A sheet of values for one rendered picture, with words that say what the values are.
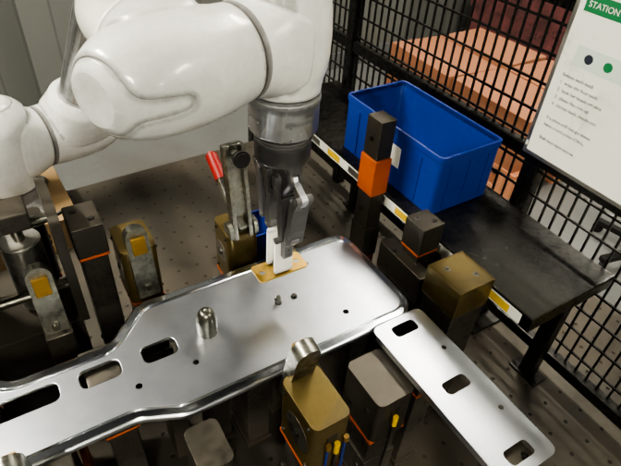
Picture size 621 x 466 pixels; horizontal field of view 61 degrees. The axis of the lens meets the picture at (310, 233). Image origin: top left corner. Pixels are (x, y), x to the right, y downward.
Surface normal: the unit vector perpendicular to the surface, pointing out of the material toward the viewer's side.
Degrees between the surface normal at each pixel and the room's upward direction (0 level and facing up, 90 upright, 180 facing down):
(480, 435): 0
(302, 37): 85
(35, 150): 88
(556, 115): 90
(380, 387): 0
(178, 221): 0
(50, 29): 90
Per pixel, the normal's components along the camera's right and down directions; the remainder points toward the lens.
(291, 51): 0.70, 0.40
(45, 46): 0.55, 0.56
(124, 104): 0.22, 0.58
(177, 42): 0.48, -0.26
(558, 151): -0.85, 0.30
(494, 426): 0.06, -0.77
